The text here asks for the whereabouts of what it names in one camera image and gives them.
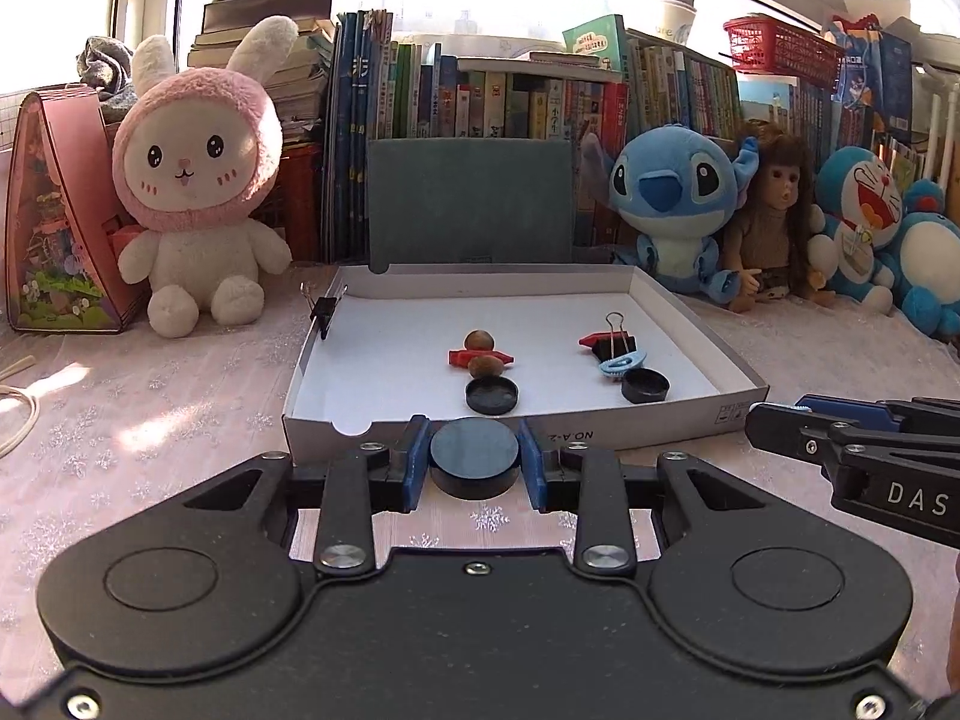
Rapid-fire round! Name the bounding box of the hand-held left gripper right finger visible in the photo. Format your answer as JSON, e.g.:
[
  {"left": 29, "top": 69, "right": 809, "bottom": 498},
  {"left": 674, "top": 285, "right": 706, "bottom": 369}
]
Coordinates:
[{"left": 517, "top": 419, "right": 760, "bottom": 580}]

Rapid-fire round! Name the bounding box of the white cable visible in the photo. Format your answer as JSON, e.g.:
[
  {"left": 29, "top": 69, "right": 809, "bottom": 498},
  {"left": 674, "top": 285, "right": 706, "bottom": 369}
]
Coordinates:
[{"left": 0, "top": 382, "right": 43, "bottom": 461}]

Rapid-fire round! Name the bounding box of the grey-green board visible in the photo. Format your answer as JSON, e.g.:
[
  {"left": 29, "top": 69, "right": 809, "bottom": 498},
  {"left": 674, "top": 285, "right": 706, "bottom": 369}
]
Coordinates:
[{"left": 365, "top": 136, "right": 578, "bottom": 272}]

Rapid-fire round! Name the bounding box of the large black binder clip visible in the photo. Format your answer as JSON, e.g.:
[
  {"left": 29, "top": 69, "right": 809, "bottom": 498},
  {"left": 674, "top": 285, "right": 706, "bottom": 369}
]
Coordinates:
[{"left": 589, "top": 311, "right": 639, "bottom": 362}]

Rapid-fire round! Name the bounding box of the brown-haired doll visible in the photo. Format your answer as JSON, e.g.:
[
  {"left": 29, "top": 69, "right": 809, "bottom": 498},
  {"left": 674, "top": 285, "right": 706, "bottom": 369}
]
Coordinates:
[{"left": 723, "top": 127, "right": 838, "bottom": 314}]

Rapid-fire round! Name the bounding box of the blue paper bag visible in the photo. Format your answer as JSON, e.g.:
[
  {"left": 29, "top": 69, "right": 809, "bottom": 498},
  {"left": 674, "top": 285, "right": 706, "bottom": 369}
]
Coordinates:
[{"left": 824, "top": 10, "right": 917, "bottom": 145}]

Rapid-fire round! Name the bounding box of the blue robot cat plush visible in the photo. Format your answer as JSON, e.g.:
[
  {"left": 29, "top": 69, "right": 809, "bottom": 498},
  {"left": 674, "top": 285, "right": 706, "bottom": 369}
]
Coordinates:
[
  {"left": 892, "top": 178, "right": 960, "bottom": 340},
  {"left": 805, "top": 143, "right": 913, "bottom": 317}
]

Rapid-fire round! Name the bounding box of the pink triangular house model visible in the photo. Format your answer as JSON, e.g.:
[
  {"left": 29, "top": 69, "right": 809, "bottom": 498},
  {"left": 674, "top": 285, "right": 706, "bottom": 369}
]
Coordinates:
[{"left": 4, "top": 85, "right": 149, "bottom": 335}]

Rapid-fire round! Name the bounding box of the white paper cup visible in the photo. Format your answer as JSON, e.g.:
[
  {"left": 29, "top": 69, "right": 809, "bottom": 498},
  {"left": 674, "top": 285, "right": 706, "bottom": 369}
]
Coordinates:
[{"left": 659, "top": 0, "right": 699, "bottom": 47}]

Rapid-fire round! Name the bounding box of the white pipe rack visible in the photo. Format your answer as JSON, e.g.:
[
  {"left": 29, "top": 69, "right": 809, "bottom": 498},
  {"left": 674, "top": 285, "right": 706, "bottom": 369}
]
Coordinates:
[{"left": 918, "top": 63, "right": 960, "bottom": 190}]

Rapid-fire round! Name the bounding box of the grey cardboard box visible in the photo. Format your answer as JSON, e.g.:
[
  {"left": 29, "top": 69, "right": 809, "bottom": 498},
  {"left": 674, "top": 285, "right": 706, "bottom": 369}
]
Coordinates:
[{"left": 283, "top": 263, "right": 772, "bottom": 467}]

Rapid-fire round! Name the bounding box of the flat-topped black round lid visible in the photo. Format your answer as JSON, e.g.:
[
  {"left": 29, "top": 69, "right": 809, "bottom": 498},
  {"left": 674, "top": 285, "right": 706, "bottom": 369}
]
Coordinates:
[{"left": 428, "top": 419, "right": 523, "bottom": 500}]

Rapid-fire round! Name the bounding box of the pink bunny plush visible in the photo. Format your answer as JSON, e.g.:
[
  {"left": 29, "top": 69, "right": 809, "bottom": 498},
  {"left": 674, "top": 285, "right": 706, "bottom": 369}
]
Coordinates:
[{"left": 112, "top": 14, "right": 294, "bottom": 339}]

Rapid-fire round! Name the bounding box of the white grid board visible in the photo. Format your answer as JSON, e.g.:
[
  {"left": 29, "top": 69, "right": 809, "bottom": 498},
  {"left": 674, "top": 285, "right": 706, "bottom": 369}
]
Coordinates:
[{"left": 0, "top": 93, "right": 28, "bottom": 155}]

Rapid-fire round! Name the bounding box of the row of upright books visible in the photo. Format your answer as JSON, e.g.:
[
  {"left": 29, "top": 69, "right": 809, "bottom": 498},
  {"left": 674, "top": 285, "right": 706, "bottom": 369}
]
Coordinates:
[{"left": 322, "top": 6, "right": 960, "bottom": 257}]

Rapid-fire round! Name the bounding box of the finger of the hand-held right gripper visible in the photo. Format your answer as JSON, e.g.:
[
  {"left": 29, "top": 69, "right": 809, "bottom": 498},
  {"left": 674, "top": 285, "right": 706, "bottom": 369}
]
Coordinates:
[
  {"left": 745, "top": 403, "right": 960, "bottom": 467},
  {"left": 793, "top": 394, "right": 960, "bottom": 433}
]

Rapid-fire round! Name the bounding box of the grey crumpled cloth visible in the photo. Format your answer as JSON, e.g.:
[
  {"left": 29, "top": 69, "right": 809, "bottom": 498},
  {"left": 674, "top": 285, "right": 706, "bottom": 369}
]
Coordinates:
[{"left": 74, "top": 35, "right": 137, "bottom": 122}]

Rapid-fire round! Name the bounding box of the snowflake tablecloth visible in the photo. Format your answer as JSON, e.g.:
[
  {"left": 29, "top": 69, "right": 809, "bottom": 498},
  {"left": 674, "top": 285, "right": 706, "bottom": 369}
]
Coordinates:
[{"left": 0, "top": 253, "right": 960, "bottom": 623}]

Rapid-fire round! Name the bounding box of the red mesh basket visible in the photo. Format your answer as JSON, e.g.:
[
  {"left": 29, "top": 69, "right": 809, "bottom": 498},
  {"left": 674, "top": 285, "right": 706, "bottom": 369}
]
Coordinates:
[{"left": 723, "top": 13, "right": 848, "bottom": 88}]

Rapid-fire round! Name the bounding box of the blue alien plush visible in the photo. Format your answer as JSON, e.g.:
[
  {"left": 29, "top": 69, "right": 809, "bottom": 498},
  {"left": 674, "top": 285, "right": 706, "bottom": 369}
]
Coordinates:
[{"left": 580, "top": 123, "right": 763, "bottom": 305}]

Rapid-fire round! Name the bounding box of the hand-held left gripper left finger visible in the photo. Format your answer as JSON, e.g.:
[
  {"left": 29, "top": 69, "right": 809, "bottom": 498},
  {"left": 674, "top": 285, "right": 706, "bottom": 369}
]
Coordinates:
[{"left": 184, "top": 414, "right": 433, "bottom": 580}]

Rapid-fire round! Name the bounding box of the plain blue hair clip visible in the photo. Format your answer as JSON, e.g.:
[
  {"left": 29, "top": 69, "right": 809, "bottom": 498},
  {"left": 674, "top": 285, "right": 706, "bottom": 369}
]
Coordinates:
[{"left": 598, "top": 349, "right": 648, "bottom": 378}]

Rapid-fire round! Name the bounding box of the small black binder clip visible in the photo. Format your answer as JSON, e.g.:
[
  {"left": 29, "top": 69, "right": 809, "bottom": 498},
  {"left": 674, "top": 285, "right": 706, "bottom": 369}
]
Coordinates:
[{"left": 300, "top": 281, "right": 350, "bottom": 341}]

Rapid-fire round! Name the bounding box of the hollow black round lid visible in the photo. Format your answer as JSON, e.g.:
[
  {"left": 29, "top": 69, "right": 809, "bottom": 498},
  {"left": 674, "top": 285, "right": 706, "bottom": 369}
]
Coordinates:
[
  {"left": 620, "top": 367, "right": 671, "bottom": 403},
  {"left": 464, "top": 377, "right": 521, "bottom": 416}
]

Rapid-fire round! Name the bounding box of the stack of flat books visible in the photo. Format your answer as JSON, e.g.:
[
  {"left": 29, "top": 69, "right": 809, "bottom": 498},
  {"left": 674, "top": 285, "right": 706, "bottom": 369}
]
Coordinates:
[{"left": 187, "top": 0, "right": 358, "bottom": 152}]

